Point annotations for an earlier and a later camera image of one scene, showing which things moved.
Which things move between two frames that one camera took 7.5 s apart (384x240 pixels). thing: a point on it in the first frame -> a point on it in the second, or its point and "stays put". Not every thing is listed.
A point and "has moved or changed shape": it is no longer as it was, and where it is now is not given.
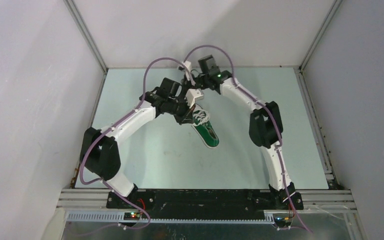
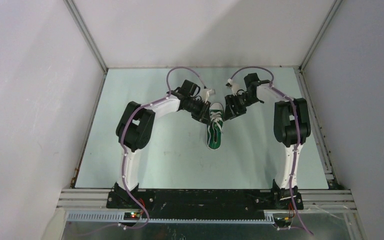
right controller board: [282, 222] stays put
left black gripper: [187, 112] -> [203, 115]
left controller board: [132, 216] stays put
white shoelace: [202, 116] has moved or changed shape
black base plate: [199, 201] stays put
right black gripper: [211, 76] -> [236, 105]
